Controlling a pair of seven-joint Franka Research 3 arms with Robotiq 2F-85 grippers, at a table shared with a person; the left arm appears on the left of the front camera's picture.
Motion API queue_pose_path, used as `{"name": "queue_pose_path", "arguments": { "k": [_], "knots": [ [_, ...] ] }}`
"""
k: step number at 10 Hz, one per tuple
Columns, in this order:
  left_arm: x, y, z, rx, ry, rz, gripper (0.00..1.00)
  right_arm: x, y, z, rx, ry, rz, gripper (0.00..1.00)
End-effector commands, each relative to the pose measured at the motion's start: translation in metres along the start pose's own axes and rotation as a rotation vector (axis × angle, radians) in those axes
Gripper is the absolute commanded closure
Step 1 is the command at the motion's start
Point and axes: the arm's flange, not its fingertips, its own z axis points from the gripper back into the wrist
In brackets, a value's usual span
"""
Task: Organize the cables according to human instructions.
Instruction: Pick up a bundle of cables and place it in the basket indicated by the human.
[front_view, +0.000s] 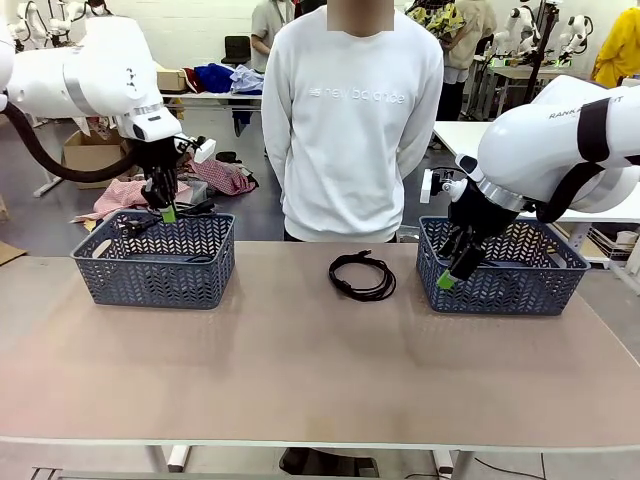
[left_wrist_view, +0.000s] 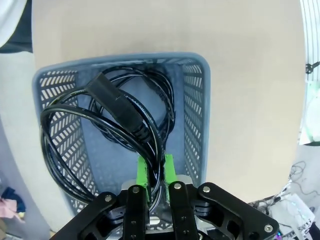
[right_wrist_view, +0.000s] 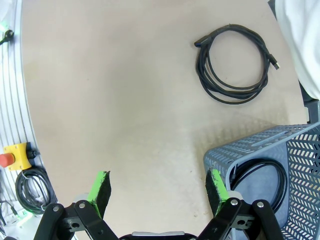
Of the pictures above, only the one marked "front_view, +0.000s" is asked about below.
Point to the white roll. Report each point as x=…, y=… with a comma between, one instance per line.
x=631, y=81

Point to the black office chair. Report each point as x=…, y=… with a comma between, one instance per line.
x=236, y=47

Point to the person in floral shirt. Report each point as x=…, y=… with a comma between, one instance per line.
x=440, y=22

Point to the black flat floor item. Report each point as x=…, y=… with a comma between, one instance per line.
x=325, y=462

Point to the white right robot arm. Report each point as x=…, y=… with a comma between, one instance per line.
x=530, y=145

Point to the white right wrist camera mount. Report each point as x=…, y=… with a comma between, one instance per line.
x=425, y=187

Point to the beige closed cardboard box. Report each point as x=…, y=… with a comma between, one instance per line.
x=172, y=80

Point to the heap of blue clothes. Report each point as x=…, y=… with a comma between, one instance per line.
x=212, y=77

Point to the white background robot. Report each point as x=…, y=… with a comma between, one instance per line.
x=515, y=30
x=577, y=32
x=22, y=30
x=65, y=15

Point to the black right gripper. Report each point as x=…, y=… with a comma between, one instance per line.
x=480, y=210

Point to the person in yellow jacket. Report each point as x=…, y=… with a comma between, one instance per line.
x=620, y=50

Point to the black tripod pole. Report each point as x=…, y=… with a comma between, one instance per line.
x=537, y=55

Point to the white table with clothes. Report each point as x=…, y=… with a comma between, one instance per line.
x=210, y=96

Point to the white table leg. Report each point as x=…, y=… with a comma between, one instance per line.
x=452, y=462
x=170, y=457

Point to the empty white table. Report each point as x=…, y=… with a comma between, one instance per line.
x=460, y=135

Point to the person in grey shirt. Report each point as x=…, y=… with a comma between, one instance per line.
x=262, y=25

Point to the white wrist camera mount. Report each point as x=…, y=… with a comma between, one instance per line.
x=205, y=149
x=425, y=187

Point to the person in beige top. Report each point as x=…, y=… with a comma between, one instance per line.
x=475, y=30

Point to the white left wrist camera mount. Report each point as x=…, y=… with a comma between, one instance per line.
x=205, y=149

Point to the grey table with robots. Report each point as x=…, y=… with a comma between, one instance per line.
x=510, y=70

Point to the person in white sweatshirt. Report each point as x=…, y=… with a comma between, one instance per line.
x=350, y=125

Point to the blue lattice plastic basket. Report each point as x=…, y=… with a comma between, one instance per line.
x=150, y=285
x=500, y=295

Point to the pink checked cloth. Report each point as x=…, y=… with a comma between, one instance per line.
x=120, y=195

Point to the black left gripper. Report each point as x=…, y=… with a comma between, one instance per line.
x=157, y=155

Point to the red plaid cloth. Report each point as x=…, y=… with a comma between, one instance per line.
x=220, y=175

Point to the open brown cardboard box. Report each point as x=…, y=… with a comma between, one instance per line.
x=90, y=155

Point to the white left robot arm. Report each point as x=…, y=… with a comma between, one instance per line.
x=100, y=75

